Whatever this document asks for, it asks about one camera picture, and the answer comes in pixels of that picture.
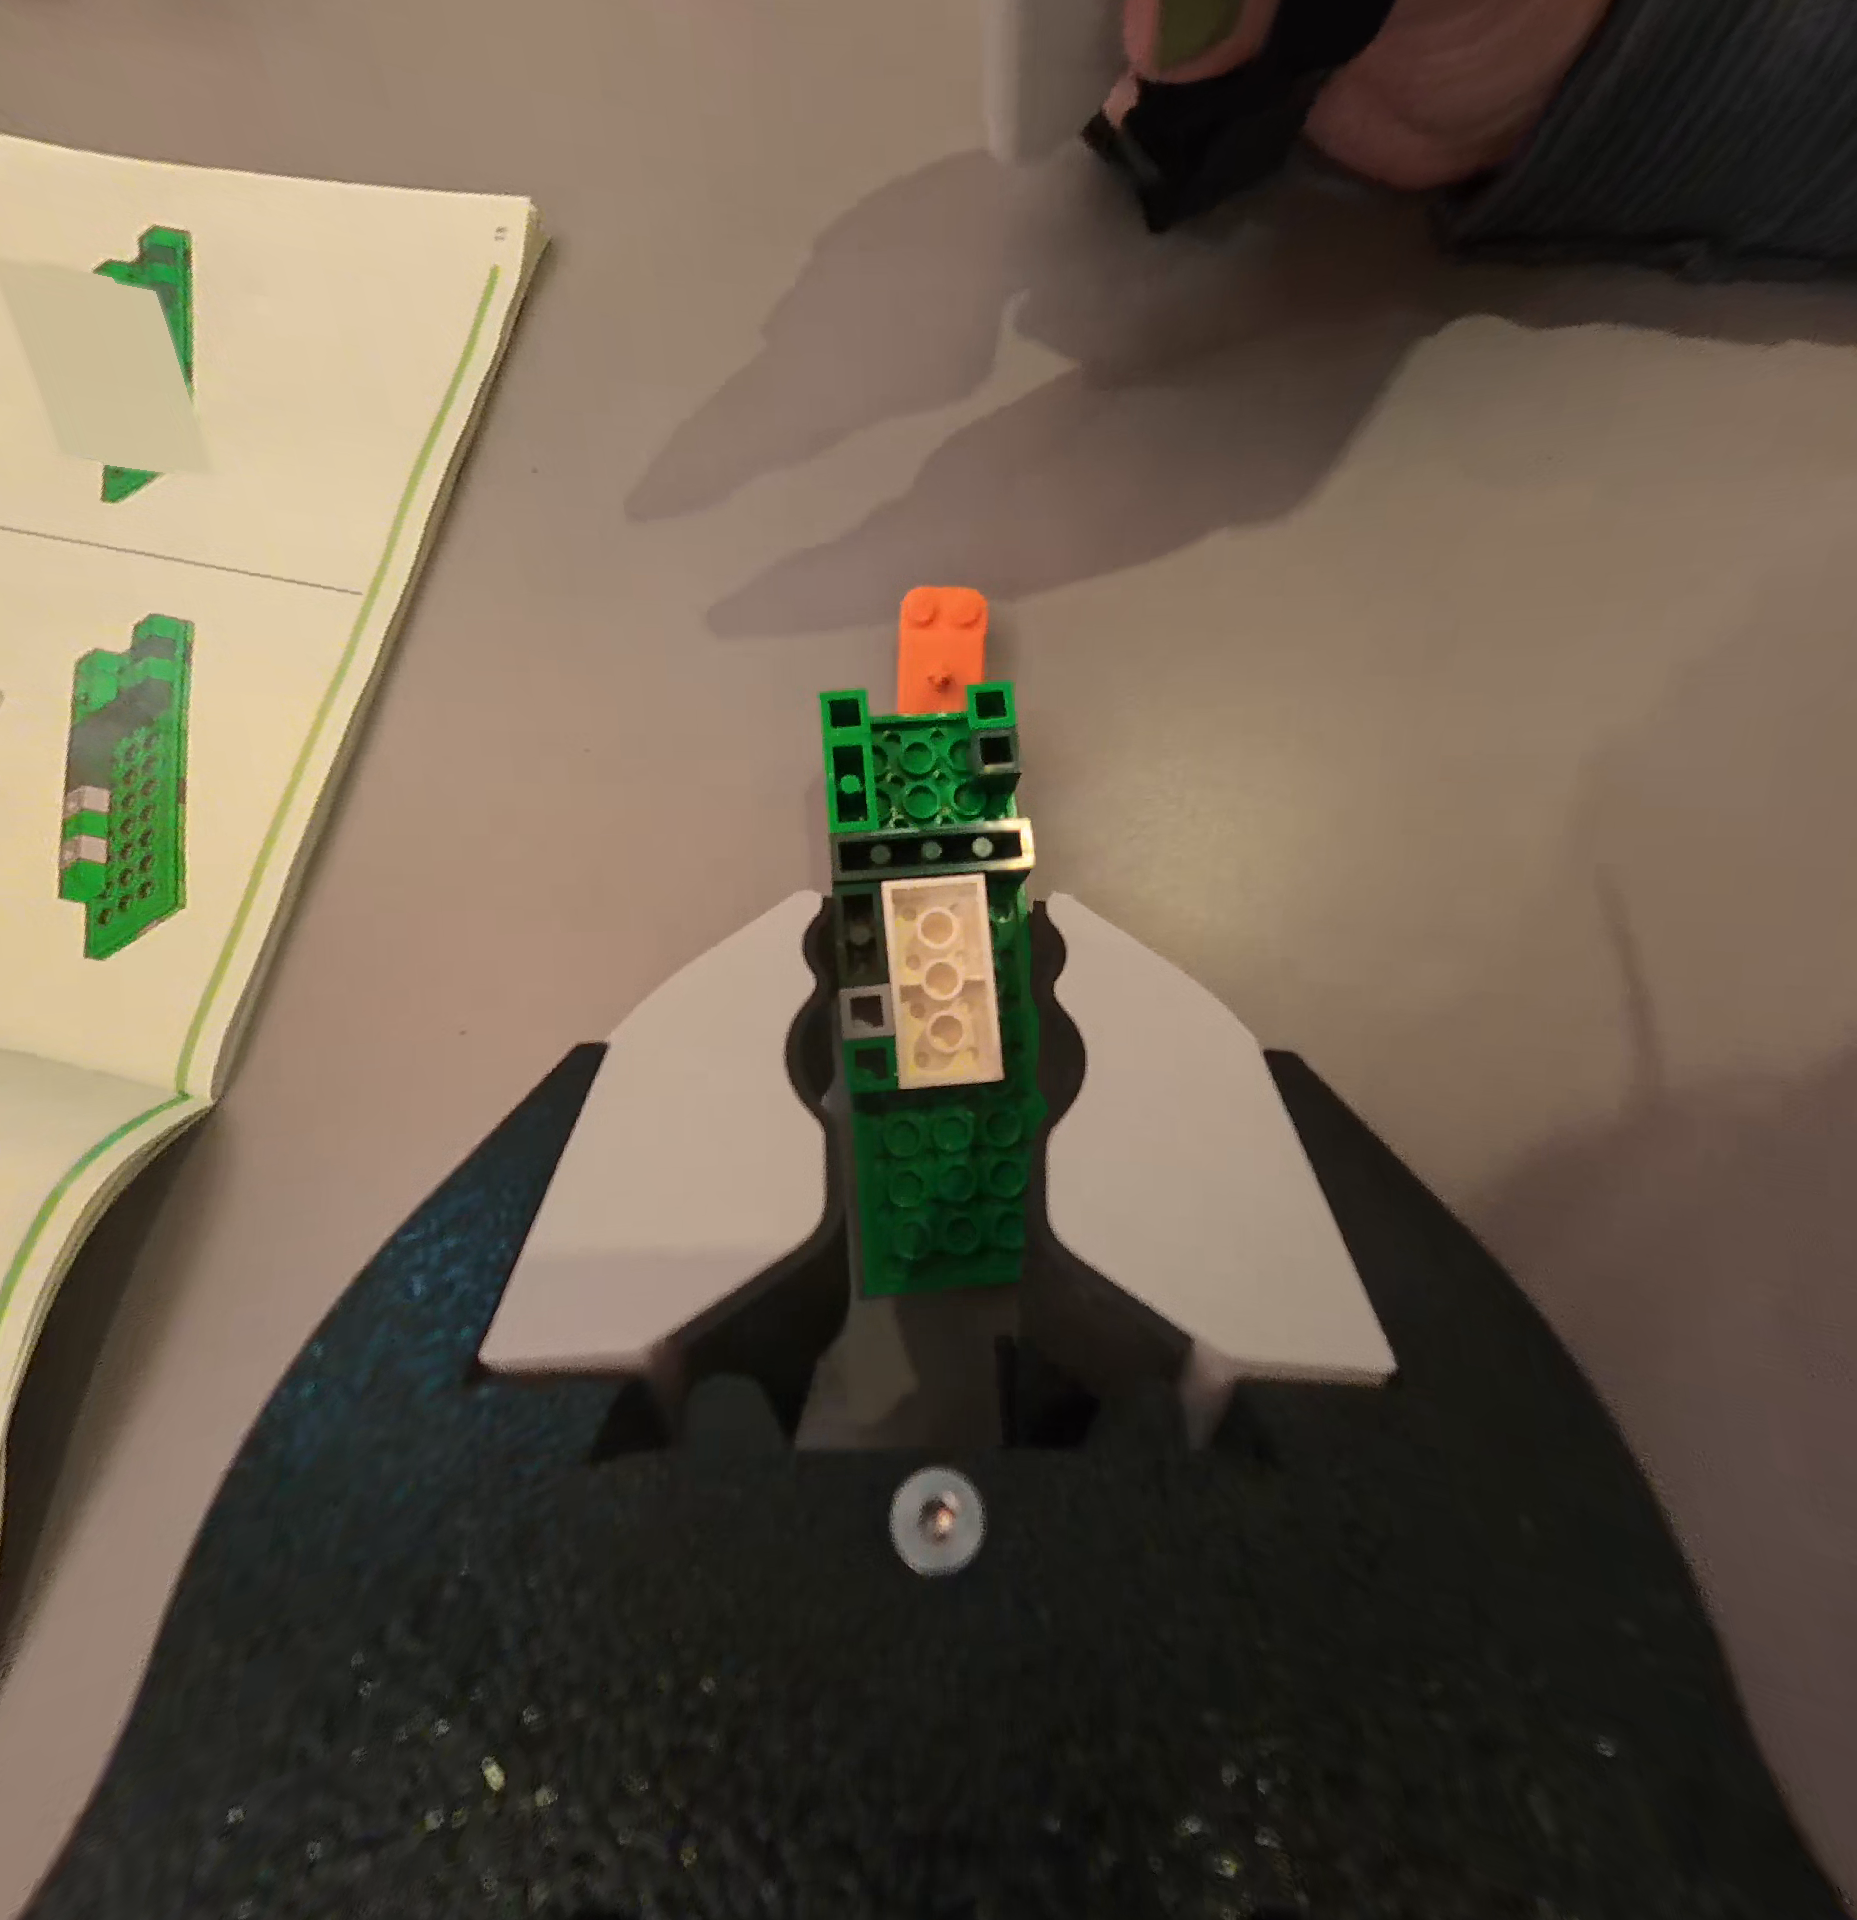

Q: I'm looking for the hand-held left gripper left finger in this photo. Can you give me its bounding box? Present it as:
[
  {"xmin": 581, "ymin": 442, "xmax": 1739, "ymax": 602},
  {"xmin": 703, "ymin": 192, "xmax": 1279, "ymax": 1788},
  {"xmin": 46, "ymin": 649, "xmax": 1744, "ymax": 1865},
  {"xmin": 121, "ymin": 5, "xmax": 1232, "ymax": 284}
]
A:
[{"xmin": 474, "ymin": 890, "xmax": 849, "ymax": 1376}]

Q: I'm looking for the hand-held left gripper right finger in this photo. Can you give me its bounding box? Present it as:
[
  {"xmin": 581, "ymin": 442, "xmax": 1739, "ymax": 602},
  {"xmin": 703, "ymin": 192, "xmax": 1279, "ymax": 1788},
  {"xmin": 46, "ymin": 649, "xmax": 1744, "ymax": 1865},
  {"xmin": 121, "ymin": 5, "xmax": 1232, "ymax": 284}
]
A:
[{"xmin": 1032, "ymin": 891, "xmax": 1399, "ymax": 1385}]

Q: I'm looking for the green toy brick assembly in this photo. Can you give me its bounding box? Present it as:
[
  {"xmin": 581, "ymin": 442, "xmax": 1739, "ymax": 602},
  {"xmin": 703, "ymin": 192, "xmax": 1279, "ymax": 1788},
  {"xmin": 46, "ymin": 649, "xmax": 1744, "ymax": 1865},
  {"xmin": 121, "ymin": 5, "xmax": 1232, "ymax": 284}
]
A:
[{"xmin": 819, "ymin": 681, "xmax": 1053, "ymax": 1301}]

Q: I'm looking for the orange toy brick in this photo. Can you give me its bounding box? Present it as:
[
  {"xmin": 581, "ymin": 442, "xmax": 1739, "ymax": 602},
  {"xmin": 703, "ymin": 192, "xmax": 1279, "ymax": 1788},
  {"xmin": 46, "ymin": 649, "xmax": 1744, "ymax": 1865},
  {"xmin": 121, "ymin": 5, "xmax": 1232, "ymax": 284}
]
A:
[{"xmin": 896, "ymin": 581, "xmax": 999, "ymax": 716}]

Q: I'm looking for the person's right hand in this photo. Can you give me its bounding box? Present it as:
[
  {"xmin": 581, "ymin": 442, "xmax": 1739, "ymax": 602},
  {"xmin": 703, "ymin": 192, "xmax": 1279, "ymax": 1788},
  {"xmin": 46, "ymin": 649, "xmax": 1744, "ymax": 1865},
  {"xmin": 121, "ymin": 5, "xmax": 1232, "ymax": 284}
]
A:
[{"xmin": 1102, "ymin": 0, "xmax": 1622, "ymax": 192}]

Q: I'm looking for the toy brick instruction booklet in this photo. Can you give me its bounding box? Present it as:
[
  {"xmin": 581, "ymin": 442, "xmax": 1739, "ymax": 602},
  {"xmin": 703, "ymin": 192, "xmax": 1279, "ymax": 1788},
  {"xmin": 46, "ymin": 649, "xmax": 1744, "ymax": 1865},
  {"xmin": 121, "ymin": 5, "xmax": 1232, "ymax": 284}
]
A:
[{"xmin": 0, "ymin": 125, "xmax": 550, "ymax": 1727}]

